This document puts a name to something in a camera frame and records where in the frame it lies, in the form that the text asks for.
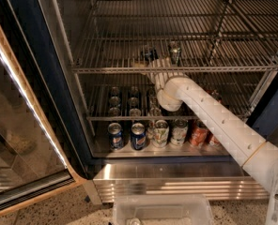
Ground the orange can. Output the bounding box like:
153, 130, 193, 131
208, 133, 221, 147
189, 120, 209, 146

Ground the steel fridge base grille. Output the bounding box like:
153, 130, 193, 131
94, 161, 269, 203

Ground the glass fridge door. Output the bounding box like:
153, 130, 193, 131
0, 2, 86, 220

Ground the front right pepsi can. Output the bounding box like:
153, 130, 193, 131
131, 123, 146, 151

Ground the clear plastic bin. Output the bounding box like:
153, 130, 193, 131
113, 194, 214, 225

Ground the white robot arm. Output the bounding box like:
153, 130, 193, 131
131, 58, 278, 225

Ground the lower wire shelf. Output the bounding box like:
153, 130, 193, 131
85, 72, 262, 121

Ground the front right orange can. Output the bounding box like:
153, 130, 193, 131
208, 133, 221, 147

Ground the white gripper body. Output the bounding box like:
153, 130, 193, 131
147, 58, 185, 90

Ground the wire shelf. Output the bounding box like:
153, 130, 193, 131
72, 0, 278, 74
85, 72, 262, 121

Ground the front left orange can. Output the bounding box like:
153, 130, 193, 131
189, 120, 209, 146

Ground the green can middle shelf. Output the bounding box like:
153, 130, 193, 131
168, 41, 181, 66

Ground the upper wire shelf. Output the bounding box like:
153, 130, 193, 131
72, 0, 278, 74

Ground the front left green white can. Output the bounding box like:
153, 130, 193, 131
152, 120, 169, 148

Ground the pepsi can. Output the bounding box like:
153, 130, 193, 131
108, 123, 124, 150
131, 123, 146, 151

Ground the front left pepsi can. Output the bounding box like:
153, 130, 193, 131
108, 123, 124, 150

